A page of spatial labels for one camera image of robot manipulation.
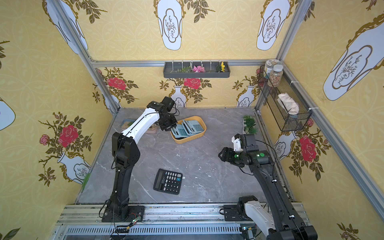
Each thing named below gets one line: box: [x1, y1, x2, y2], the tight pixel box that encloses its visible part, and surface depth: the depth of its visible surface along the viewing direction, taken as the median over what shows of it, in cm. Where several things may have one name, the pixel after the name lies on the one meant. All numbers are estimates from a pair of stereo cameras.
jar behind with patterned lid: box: [264, 59, 282, 80], surface depth 88 cm
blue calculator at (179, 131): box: [170, 122, 189, 138], surface depth 100 cm
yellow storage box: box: [170, 115, 207, 144], surface depth 102 cm
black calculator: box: [153, 168, 183, 195], surface depth 84 cm
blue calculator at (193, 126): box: [182, 119, 205, 135], surface depth 104 cm
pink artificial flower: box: [192, 65, 206, 73], surface depth 90 cm
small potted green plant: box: [242, 115, 258, 135], surface depth 105 cm
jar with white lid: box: [267, 64, 284, 88], surface depth 82 cm
